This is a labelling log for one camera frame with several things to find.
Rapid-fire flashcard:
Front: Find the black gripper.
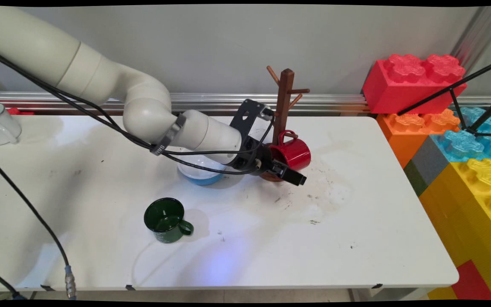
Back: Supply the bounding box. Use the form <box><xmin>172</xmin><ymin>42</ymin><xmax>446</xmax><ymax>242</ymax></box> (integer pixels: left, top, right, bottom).
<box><xmin>235</xmin><ymin>136</ymin><xmax>307</xmax><ymax>187</ymax></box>

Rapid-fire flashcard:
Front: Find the red speckled enamel mug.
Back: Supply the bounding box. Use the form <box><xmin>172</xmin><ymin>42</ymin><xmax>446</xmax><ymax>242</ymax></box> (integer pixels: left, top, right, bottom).
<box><xmin>268</xmin><ymin>130</ymin><xmax>312</xmax><ymax>171</ymax></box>

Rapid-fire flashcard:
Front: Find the brown wooden mug tree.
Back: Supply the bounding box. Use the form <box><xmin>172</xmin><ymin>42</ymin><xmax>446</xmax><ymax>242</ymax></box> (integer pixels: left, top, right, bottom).
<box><xmin>258</xmin><ymin>65</ymin><xmax>311</xmax><ymax>183</ymax></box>

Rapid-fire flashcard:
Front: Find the blue and white bowl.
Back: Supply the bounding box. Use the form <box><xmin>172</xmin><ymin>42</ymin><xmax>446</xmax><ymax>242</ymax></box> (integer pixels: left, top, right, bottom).
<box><xmin>176</xmin><ymin>149</ymin><xmax>229</xmax><ymax>186</ymax></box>

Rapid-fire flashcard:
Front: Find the orange big toy brick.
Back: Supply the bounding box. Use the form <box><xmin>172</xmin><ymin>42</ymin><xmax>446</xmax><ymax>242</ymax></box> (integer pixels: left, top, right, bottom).
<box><xmin>376</xmin><ymin>109</ymin><xmax>461</xmax><ymax>169</ymax></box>

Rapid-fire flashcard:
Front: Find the green big toy brick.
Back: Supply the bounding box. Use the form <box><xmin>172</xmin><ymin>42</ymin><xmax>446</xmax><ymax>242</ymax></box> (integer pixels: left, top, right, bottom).
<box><xmin>403</xmin><ymin>160</ymin><xmax>428</xmax><ymax>197</ymax></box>

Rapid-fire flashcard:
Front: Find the dark green enamel mug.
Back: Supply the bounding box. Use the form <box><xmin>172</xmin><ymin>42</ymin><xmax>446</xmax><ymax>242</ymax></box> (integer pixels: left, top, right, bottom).
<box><xmin>144</xmin><ymin>197</ymin><xmax>194</xmax><ymax>244</ymax></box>

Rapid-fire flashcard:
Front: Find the red big toy brick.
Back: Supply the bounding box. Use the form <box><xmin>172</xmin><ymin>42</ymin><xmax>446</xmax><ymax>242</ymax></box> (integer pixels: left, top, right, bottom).
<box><xmin>362</xmin><ymin>54</ymin><xmax>468</xmax><ymax>115</ymax></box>

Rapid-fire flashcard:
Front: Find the grey big toy brick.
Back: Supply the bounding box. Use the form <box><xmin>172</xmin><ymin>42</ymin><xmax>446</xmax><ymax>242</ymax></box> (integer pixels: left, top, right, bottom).
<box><xmin>411</xmin><ymin>136</ymin><xmax>451</xmax><ymax>186</ymax></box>

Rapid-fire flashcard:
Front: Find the light blue big toy brick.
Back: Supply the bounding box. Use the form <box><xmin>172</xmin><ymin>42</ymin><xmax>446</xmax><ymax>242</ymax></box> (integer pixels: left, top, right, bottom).
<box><xmin>431</xmin><ymin>107</ymin><xmax>491</xmax><ymax>162</ymax></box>

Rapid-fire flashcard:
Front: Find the yellow big toy brick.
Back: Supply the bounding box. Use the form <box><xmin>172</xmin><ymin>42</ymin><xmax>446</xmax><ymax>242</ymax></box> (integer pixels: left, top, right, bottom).
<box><xmin>418</xmin><ymin>159</ymin><xmax>491</xmax><ymax>301</ymax></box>

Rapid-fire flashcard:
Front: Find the black tripod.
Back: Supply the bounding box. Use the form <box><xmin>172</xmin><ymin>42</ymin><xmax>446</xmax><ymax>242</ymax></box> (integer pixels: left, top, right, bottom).
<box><xmin>397</xmin><ymin>58</ymin><xmax>491</xmax><ymax>138</ymax></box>

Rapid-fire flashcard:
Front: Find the flat red toy brick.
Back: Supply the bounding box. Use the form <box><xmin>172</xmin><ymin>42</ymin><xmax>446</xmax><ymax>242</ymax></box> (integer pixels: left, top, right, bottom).
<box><xmin>451</xmin><ymin>260</ymin><xmax>491</xmax><ymax>301</ymax></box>

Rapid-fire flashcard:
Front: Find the white mug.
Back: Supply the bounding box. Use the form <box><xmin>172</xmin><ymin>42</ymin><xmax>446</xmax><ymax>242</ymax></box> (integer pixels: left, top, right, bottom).
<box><xmin>0</xmin><ymin>102</ymin><xmax>22</xmax><ymax>146</ymax></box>

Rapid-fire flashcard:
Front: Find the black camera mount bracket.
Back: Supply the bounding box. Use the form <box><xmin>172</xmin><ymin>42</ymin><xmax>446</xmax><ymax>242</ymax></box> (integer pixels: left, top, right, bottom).
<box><xmin>228</xmin><ymin>99</ymin><xmax>271</xmax><ymax>168</ymax></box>

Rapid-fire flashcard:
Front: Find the aluminium rail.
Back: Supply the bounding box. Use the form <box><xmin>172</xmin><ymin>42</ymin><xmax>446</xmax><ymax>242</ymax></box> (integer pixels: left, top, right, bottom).
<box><xmin>0</xmin><ymin>91</ymin><xmax>491</xmax><ymax>116</ymax></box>

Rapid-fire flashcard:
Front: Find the grey printed cable strap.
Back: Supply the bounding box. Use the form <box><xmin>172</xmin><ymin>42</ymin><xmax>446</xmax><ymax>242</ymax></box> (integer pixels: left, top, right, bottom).
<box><xmin>150</xmin><ymin>113</ymin><xmax>186</xmax><ymax>156</ymax></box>

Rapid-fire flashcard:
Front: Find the aluminium upright post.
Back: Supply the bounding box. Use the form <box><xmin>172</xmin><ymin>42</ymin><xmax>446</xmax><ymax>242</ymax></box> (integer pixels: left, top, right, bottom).
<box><xmin>450</xmin><ymin>6</ymin><xmax>491</xmax><ymax>73</ymax></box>

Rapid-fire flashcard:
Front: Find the black cable silver plug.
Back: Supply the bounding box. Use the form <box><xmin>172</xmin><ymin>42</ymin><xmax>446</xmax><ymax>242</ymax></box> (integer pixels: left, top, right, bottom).
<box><xmin>0</xmin><ymin>45</ymin><xmax>276</xmax><ymax>299</ymax></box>

